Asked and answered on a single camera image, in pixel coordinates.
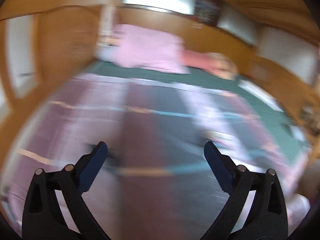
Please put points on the pink pillow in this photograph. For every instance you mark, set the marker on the pink pillow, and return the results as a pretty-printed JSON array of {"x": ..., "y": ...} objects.
[{"x": 149, "y": 49}]

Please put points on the striped plush doll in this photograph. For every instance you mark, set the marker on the striped plush doll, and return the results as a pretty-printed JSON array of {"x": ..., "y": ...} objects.
[{"x": 214, "y": 63}]

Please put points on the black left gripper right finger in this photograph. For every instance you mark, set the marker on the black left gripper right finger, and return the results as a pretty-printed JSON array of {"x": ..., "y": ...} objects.
[{"x": 256, "y": 206}]

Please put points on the wooden bunk bed frame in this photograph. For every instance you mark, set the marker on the wooden bunk bed frame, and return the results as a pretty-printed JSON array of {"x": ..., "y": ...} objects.
[{"x": 63, "y": 34}]

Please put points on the green bed mat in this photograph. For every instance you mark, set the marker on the green bed mat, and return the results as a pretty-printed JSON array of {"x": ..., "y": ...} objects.
[{"x": 275, "y": 121}]

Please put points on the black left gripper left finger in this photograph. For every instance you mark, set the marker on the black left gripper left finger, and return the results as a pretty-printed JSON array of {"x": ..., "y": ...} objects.
[{"x": 54, "y": 207}]

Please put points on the striped pink grey bedsheet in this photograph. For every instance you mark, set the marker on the striped pink grey bedsheet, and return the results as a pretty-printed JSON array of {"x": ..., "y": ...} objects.
[{"x": 156, "y": 183}]

